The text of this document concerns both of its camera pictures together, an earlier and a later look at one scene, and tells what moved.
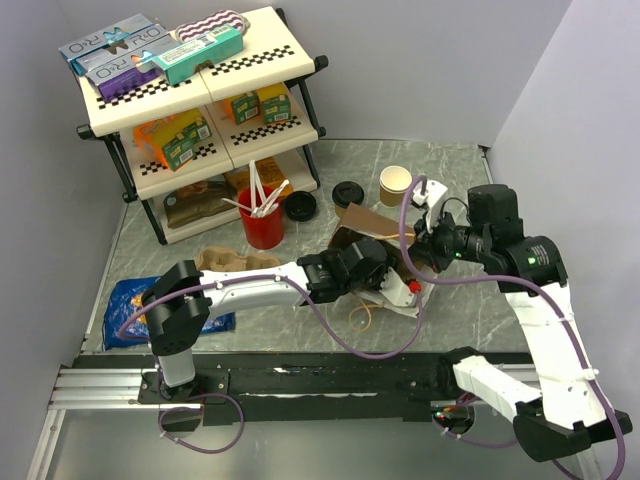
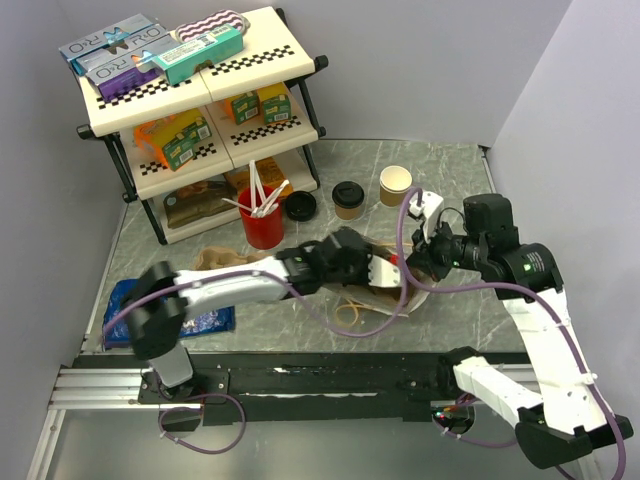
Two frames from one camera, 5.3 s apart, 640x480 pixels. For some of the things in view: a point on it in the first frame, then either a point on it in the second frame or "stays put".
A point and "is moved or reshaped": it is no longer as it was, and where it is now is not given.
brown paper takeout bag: x=354 y=223 is moved or reshaped
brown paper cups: x=395 y=180 stays put
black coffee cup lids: x=300 y=205 stays put
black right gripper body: x=440 y=245 stays put
